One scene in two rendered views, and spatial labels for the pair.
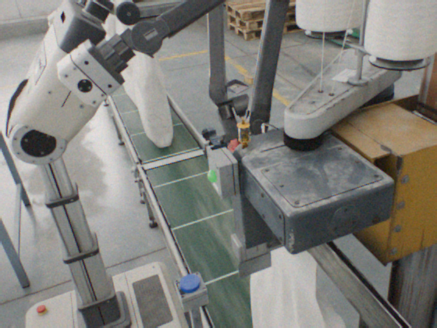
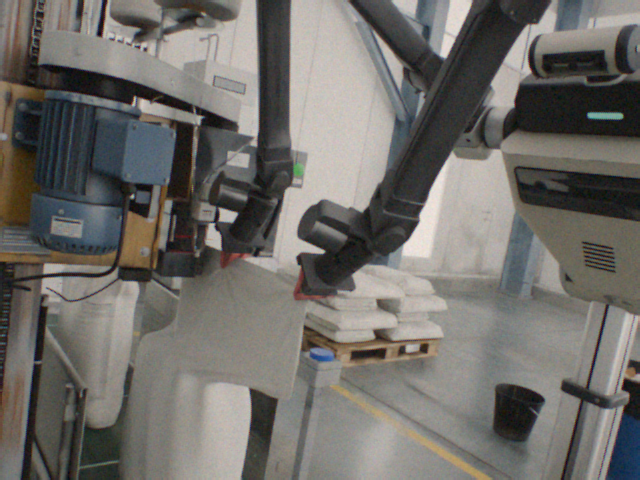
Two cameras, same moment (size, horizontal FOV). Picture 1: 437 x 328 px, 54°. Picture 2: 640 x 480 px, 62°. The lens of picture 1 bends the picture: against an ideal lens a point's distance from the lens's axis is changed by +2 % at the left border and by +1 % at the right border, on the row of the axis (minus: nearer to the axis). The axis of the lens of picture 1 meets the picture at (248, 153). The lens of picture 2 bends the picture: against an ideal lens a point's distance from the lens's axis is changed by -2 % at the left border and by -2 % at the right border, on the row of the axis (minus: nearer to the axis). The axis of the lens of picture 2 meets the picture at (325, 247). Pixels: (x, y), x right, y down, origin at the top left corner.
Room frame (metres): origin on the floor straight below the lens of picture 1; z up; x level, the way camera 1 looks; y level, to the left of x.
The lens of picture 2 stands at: (2.12, -0.23, 1.26)
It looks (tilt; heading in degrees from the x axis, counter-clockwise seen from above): 6 degrees down; 162
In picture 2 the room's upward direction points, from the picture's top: 10 degrees clockwise
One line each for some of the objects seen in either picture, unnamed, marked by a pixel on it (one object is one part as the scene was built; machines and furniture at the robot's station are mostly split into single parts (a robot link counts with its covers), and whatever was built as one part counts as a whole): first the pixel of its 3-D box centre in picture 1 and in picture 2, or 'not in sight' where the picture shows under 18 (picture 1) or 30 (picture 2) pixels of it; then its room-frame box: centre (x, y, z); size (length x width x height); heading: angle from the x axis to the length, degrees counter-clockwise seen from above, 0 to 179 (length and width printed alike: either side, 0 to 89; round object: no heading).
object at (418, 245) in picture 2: not in sight; (439, 130); (-4.81, 3.33, 2.30); 0.57 x 0.01 x 3.60; 112
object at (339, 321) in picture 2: not in sight; (353, 315); (-1.66, 1.29, 0.32); 0.66 x 0.43 x 0.15; 114
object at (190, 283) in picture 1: (190, 284); (321, 356); (0.89, 0.20, 0.84); 0.06 x 0.06 x 0.02
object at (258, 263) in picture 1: (251, 259); not in sight; (0.83, 0.01, 0.98); 0.09 x 0.05 x 0.05; 112
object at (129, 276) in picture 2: not in sight; (134, 274); (0.95, -0.26, 1.01); 0.06 x 0.04 x 0.02; 112
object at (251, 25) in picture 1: (271, 14); not in sight; (6.88, -0.52, 0.22); 1.21 x 0.84 x 0.14; 112
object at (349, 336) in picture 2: not in sight; (329, 323); (-1.81, 1.17, 0.20); 0.66 x 0.44 x 0.12; 22
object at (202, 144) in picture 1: (140, 103); not in sight; (3.41, 0.90, 0.35); 2.26 x 0.48 x 0.14; 22
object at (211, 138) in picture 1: (211, 140); not in sight; (2.65, 0.26, 0.35); 0.30 x 0.15 x 0.15; 22
